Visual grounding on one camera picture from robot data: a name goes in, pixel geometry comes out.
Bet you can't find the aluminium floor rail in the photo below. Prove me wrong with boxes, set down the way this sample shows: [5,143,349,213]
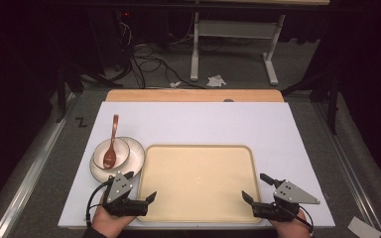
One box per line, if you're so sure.
[0,92,77,238]
[312,101,381,238]

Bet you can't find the cream plastic tray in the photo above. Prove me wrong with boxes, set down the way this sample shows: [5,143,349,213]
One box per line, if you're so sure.
[136,144,263,225]

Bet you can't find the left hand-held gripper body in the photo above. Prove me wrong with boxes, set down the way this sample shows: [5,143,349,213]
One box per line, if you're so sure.
[102,171,149,218]

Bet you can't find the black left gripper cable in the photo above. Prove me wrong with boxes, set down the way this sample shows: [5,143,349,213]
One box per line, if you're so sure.
[85,182,112,228]

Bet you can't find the white paper sheet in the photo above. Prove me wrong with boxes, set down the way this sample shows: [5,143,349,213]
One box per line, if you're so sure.
[346,215,381,238]

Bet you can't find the brown wooden spoon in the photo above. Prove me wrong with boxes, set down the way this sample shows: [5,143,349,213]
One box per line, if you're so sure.
[102,114,120,170]

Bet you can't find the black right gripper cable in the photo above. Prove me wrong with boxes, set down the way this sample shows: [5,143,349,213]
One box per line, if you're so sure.
[279,201,316,237]

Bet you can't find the wooden table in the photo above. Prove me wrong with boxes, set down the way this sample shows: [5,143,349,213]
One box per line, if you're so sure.
[105,88,285,103]

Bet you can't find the black floor cables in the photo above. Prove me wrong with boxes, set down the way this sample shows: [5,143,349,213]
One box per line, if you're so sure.
[112,19,207,90]

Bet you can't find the white metal stand frame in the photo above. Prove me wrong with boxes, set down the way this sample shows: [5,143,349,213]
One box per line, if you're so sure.
[190,12,287,87]

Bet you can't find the large crumpled white paper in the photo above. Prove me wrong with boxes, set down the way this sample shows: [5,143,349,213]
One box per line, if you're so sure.
[206,74,227,88]

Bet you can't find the person's left hand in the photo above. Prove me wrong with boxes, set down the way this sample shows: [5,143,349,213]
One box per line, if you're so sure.
[91,197,137,238]

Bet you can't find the white bowl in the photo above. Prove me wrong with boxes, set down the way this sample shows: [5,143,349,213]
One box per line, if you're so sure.
[92,137,131,171]

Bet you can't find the black metal stand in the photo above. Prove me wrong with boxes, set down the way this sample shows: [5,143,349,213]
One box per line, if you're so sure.
[55,62,124,124]
[280,65,342,136]

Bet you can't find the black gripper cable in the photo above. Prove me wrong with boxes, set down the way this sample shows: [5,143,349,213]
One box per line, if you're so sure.
[279,201,316,237]
[85,182,112,228]

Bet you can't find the person's right hand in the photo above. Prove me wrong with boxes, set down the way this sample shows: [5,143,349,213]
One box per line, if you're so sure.
[270,211,312,238]

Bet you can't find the white plate with dark rim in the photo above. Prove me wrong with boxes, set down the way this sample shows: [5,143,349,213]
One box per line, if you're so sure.
[89,136,146,183]

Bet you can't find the white cover board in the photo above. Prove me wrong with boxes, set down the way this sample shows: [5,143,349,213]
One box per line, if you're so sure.
[58,101,336,230]

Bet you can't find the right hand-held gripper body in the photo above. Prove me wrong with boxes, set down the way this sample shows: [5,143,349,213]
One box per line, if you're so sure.
[251,179,321,222]

